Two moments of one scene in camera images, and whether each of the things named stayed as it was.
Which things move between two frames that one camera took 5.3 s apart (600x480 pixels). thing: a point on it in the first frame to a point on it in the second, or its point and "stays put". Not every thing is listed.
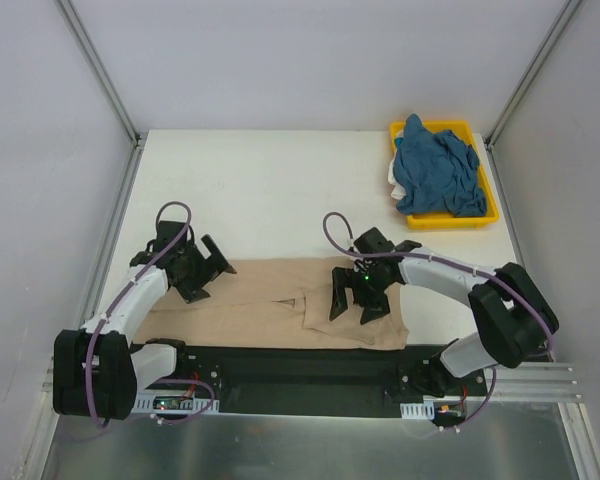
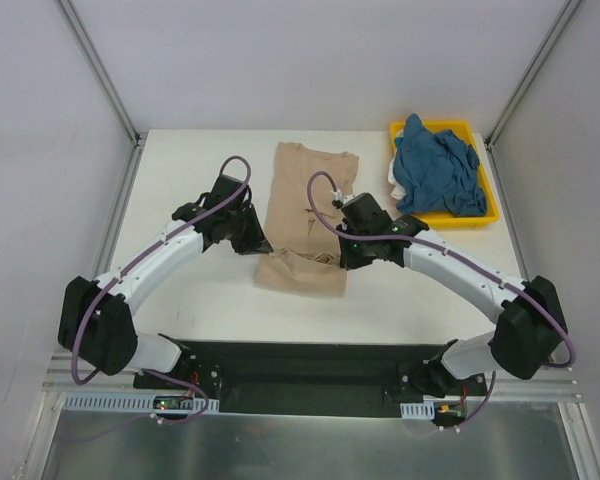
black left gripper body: (200, 272) to (247, 230)
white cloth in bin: (397, 192) stays put
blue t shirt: (437, 172) stays put
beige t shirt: (280, 298) to (299, 254)
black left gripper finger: (217, 255) to (253, 238)
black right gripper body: (359, 292) to (353, 255)
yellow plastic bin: (434, 220) stays put
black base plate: (315, 380) stays put
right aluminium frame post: (550, 39) stays put
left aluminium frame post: (108, 86) stays put
